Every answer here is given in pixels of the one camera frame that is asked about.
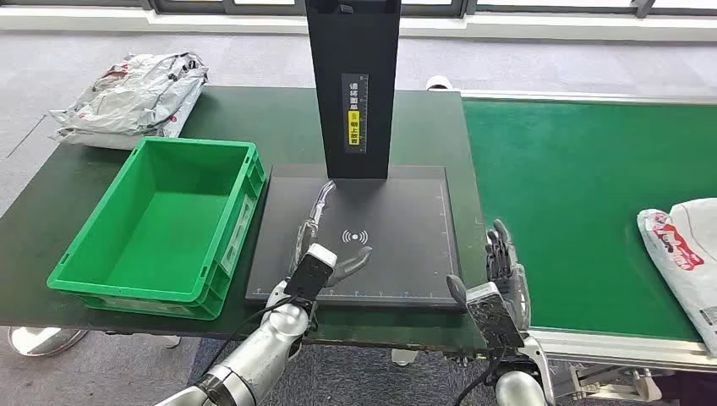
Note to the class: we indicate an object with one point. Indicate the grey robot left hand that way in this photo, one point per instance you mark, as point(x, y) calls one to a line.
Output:
point(353, 263)

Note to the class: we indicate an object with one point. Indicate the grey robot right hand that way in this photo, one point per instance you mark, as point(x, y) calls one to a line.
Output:
point(501, 258)

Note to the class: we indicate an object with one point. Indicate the white parcel bag red dot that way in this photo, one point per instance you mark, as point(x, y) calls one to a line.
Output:
point(689, 252)

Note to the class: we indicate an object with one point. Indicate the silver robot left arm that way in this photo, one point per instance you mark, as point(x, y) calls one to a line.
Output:
point(263, 353)

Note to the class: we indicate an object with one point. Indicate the black inbound scanner machine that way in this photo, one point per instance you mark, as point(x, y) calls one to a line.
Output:
point(403, 241)

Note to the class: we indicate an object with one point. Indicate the green conveyor belt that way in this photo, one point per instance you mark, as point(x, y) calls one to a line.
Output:
point(560, 196)

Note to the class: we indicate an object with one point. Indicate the white conveyor roller end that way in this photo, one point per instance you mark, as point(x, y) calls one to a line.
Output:
point(438, 83)

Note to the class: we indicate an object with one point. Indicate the crumpled grey parcel bag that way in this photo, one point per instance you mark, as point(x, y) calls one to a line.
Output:
point(134, 95)
point(112, 141)

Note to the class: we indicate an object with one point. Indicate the white table foot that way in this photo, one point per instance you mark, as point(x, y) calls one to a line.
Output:
point(171, 342)
point(403, 357)

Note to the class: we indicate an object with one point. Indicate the black yellow label sticker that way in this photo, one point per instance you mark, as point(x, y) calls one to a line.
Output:
point(354, 129)

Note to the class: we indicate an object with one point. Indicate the dark green table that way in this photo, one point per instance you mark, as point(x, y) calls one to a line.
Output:
point(269, 123)

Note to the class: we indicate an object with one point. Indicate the green plastic crate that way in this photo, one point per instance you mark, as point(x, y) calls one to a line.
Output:
point(168, 235)

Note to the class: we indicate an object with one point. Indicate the white window sill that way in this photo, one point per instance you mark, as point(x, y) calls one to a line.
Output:
point(504, 27)

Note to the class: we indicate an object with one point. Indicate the chrome round base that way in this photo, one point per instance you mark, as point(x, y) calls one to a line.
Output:
point(39, 342)

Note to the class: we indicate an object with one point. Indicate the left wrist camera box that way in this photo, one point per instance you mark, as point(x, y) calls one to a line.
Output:
point(311, 274)

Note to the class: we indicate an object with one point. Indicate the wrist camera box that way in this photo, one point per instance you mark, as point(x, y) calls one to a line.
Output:
point(311, 274)
point(493, 316)

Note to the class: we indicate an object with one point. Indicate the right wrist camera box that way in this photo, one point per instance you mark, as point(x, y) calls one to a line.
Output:
point(493, 316)

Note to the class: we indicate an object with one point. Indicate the aluminium conveyor frame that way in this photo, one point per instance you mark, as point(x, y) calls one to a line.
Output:
point(616, 347)

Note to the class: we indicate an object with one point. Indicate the metal conveyor bracket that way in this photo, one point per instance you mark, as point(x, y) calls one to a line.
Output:
point(594, 384)

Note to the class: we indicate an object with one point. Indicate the dark window frame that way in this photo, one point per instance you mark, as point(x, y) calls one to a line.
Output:
point(190, 7)

